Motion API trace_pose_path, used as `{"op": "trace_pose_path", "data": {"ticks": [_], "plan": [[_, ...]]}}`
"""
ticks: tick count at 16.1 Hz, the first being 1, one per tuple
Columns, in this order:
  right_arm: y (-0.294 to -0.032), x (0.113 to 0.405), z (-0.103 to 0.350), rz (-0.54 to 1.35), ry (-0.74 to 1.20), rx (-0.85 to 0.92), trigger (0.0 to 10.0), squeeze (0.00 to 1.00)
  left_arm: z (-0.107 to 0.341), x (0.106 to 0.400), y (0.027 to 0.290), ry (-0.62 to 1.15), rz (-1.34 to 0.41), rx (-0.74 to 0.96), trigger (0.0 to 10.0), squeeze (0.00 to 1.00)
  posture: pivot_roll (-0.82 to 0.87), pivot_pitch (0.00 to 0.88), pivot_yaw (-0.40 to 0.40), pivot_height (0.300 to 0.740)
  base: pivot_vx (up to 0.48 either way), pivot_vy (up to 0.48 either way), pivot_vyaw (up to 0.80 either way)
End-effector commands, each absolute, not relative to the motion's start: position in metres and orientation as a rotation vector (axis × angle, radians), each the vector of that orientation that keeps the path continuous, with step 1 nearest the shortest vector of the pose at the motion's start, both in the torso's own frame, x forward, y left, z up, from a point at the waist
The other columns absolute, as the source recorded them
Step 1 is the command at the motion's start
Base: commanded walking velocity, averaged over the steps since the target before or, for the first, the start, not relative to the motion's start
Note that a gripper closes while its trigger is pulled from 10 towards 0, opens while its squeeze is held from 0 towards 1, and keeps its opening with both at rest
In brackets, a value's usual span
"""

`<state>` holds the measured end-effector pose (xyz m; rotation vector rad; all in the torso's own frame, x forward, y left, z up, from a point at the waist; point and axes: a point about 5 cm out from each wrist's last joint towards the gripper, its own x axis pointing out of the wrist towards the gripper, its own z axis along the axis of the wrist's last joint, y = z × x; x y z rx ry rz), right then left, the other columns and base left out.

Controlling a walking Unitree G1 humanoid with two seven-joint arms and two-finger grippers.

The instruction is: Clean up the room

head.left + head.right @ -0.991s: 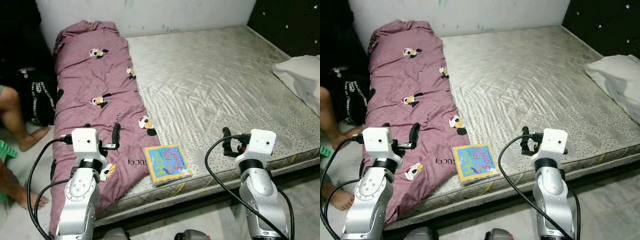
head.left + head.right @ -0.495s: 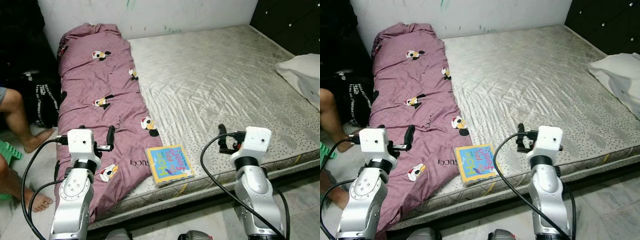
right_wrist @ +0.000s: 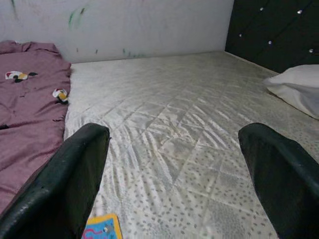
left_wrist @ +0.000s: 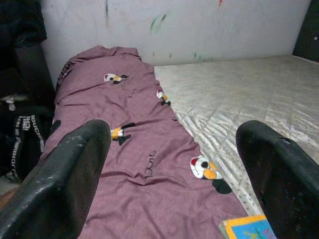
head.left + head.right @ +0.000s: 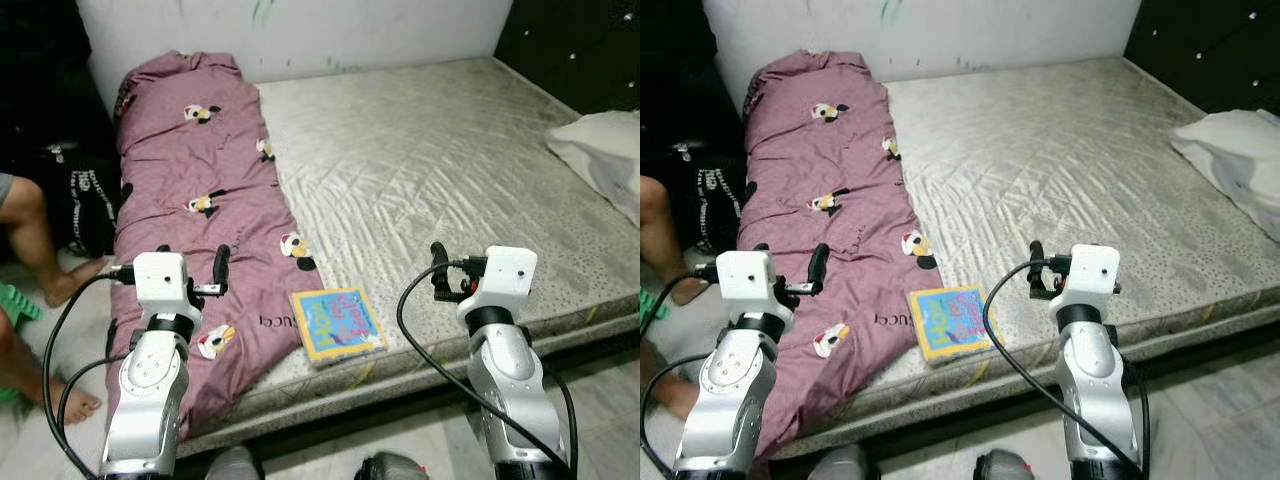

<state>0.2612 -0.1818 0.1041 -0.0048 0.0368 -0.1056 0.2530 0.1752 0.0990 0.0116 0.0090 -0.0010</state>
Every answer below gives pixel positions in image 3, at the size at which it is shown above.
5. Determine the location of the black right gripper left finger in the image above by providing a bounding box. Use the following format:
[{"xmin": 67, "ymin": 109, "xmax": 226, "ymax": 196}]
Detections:
[{"xmin": 0, "ymin": 122, "xmax": 111, "ymax": 239}]

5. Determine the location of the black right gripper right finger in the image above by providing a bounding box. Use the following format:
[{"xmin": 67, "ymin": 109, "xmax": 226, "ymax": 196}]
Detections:
[{"xmin": 238, "ymin": 122, "xmax": 319, "ymax": 239}]

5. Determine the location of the colourful children's board book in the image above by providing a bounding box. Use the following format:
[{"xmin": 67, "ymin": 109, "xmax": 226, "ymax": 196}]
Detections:
[{"xmin": 81, "ymin": 213, "xmax": 123, "ymax": 239}]

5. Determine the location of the white pillow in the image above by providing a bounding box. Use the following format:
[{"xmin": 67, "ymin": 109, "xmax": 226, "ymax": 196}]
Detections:
[{"xmin": 263, "ymin": 64, "xmax": 319, "ymax": 120}]

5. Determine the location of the mauve patterned blanket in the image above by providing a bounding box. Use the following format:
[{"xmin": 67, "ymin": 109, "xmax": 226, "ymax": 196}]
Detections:
[{"xmin": 0, "ymin": 40, "xmax": 73, "ymax": 215}]

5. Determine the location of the white quilted mattress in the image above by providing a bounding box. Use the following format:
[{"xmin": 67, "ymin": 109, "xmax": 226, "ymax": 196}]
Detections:
[{"xmin": 62, "ymin": 51, "xmax": 319, "ymax": 239}]

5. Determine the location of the black tufted headboard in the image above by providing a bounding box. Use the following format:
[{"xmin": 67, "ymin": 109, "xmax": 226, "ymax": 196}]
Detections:
[{"xmin": 225, "ymin": 0, "xmax": 319, "ymax": 74}]

